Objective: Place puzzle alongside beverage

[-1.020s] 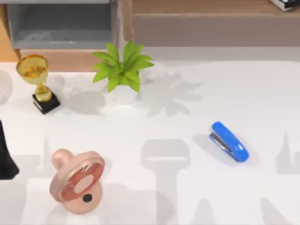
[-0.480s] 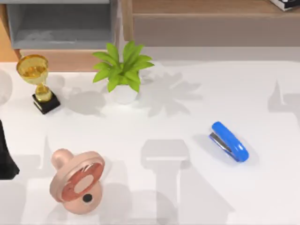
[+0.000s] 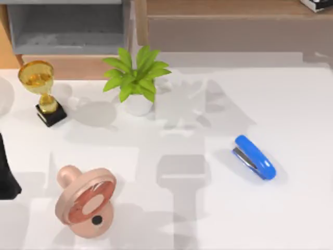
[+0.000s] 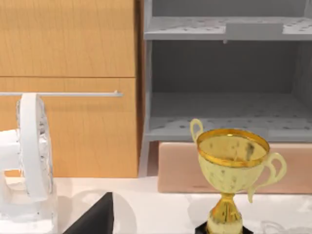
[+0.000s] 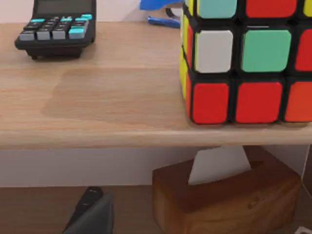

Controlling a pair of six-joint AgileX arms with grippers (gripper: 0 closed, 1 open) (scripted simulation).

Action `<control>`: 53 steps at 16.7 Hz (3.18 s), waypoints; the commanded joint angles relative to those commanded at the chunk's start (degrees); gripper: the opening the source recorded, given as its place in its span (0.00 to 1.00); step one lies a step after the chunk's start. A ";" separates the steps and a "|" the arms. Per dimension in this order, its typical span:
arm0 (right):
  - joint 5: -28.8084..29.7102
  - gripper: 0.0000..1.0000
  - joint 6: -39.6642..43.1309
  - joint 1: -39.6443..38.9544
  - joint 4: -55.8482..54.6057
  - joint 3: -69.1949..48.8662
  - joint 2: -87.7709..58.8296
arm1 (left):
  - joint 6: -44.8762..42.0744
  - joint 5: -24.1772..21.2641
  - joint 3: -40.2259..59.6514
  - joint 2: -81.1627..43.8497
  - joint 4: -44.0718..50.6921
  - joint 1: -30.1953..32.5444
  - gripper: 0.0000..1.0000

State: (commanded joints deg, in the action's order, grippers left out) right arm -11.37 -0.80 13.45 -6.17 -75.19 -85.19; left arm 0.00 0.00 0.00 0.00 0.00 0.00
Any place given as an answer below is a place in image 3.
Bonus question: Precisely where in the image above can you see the green plant in white pot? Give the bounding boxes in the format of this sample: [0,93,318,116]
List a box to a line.
[101,45,172,117]

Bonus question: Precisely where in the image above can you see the gold trophy with black base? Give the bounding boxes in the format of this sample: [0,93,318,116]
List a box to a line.
[17,60,68,128]

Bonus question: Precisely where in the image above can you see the pink desk fan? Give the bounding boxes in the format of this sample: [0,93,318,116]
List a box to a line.
[55,165,117,239]

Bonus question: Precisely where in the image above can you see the wooden cupboard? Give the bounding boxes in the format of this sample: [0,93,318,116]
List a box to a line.
[134,0,333,53]

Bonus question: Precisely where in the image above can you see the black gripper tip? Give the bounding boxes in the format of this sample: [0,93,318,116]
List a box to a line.
[0,133,22,201]

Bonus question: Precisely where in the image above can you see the blue stapler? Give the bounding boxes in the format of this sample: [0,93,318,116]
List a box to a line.
[232,134,277,180]

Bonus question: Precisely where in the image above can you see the black and white book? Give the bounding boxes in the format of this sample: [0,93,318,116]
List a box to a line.
[299,0,333,13]

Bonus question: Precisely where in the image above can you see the grey cabinet with dark inside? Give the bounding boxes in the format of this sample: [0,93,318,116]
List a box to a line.
[5,0,131,56]

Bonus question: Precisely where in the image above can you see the pale wooden drawer front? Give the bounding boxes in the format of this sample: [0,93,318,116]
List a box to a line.
[147,15,333,53]

